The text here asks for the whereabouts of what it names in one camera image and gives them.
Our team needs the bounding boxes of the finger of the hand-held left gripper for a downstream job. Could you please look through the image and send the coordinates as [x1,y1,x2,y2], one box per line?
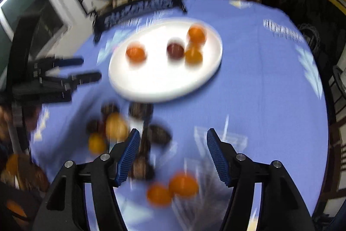
[30,57,84,76]
[40,72,103,91]

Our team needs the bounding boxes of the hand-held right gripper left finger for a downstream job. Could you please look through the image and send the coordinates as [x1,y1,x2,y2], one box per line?
[32,129,141,231]

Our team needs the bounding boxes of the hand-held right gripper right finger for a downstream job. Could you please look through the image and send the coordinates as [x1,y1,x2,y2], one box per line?
[207,128,315,231]

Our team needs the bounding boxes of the dark passion fruit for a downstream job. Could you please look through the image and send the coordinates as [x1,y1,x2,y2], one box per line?
[128,102,154,119]
[147,125,173,145]
[101,102,121,116]
[130,154,155,180]

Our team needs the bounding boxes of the pale yellow fruit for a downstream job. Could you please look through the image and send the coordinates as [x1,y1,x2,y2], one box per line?
[105,113,130,141]

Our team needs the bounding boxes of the large orange tangerine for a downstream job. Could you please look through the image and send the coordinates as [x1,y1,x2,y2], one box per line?
[169,171,199,198]

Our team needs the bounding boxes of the dark red plum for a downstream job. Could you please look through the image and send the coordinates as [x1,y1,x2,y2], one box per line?
[86,120,106,137]

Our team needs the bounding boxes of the yellow orange plum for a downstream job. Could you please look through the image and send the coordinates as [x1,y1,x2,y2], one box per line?
[126,42,148,66]

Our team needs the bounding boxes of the white round plate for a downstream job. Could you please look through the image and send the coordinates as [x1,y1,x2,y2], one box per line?
[108,18,223,103]

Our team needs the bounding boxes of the clear plastic bag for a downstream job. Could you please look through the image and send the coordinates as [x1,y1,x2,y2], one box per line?
[176,123,249,210]

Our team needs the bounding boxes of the white framed window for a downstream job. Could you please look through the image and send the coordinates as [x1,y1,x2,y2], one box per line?
[0,0,71,64]

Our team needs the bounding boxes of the blue printed tablecloth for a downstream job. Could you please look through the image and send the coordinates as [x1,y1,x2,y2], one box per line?
[30,0,329,231]

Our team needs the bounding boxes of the wire basket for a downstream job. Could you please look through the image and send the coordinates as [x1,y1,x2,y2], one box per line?
[297,24,321,50]

